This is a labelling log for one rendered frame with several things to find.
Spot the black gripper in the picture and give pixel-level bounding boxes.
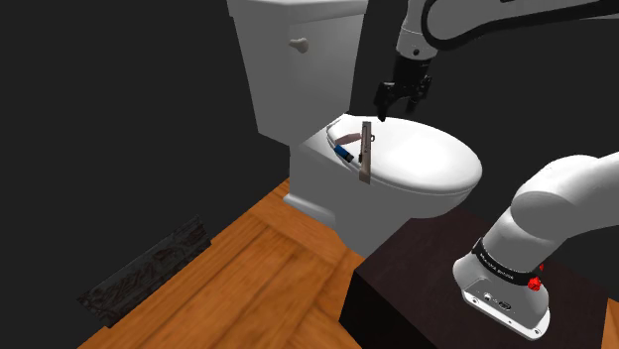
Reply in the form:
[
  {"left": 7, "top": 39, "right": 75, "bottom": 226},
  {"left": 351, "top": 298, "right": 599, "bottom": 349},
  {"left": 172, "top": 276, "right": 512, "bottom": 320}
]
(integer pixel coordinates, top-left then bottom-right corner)
[{"left": 373, "top": 53, "right": 434, "bottom": 123}]

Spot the white toilet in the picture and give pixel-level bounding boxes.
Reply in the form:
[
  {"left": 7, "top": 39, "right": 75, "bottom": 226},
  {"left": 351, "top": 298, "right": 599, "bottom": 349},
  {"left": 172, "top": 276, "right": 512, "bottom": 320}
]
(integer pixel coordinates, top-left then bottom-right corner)
[{"left": 225, "top": 0, "right": 484, "bottom": 259}]

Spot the long brown flat bar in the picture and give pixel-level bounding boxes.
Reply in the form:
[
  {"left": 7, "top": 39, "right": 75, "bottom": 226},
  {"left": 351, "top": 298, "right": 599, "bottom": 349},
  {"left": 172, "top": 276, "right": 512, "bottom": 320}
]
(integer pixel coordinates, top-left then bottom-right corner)
[{"left": 359, "top": 121, "right": 374, "bottom": 186}]

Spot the blue cylinder with black cap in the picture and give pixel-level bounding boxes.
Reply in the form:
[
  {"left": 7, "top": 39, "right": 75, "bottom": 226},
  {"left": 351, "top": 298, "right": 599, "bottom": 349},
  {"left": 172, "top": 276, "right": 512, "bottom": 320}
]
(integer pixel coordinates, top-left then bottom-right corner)
[{"left": 332, "top": 145, "right": 356, "bottom": 165}]

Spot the dark robot stand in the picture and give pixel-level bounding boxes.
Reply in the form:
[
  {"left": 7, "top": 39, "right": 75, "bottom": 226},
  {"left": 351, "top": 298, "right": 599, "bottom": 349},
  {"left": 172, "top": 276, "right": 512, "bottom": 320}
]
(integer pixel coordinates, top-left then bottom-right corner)
[{"left": 338, "top": 207, "right": 611, "bottom": 349}]

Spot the dark patterned flat panel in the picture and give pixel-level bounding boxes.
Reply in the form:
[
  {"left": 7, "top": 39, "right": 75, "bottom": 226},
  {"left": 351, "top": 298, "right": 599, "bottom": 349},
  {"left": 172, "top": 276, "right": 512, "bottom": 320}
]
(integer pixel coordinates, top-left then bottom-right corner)
[{"left": 75, "top": 214, "right": 213, "bottom": 330}]

